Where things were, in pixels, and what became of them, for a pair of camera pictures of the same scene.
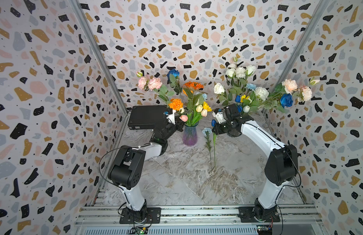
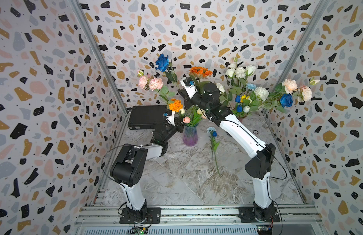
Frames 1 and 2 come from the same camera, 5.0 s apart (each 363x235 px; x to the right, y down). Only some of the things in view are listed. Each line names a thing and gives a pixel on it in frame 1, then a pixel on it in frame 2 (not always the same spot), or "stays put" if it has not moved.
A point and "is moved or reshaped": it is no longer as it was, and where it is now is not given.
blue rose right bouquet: (286, 100) stays put
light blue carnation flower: (207, 131) is moved or reshaped
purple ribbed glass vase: (190, 136) stays put
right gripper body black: (223, 128) to (199, 101)
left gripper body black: (170, 129) stays put
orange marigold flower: (175, 104) stays put
